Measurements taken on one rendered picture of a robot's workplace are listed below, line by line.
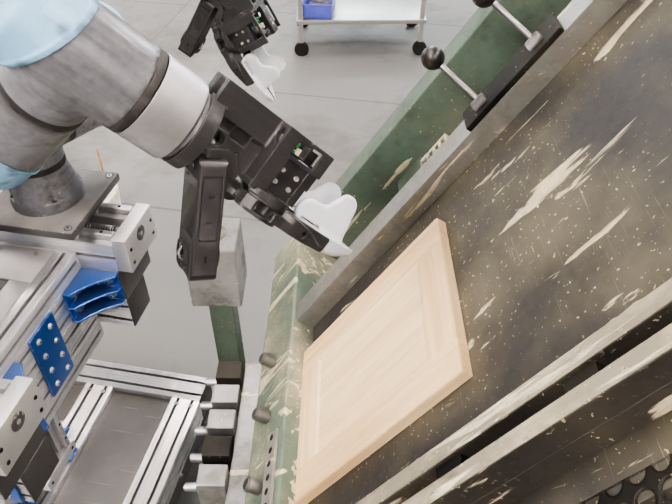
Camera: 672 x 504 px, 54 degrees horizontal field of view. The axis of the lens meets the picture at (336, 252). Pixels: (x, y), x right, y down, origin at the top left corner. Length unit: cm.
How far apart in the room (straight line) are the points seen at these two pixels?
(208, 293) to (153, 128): 108
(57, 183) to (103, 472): 90
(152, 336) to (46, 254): 112
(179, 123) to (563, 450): 45
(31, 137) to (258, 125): 17
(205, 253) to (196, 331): 201
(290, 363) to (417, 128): 53
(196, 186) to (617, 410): 41
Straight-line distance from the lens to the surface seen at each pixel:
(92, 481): 205
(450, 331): 91
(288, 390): 123
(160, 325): 264
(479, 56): 129
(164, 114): 52
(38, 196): 149
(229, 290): 156
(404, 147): 137
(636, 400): 64
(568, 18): 105
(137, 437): 209
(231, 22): 107
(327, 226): 62
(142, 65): 52
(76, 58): 50
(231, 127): 56
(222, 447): 135
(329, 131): 367
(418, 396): 92
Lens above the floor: 189
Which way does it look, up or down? 41 degrees down
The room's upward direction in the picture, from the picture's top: straight up
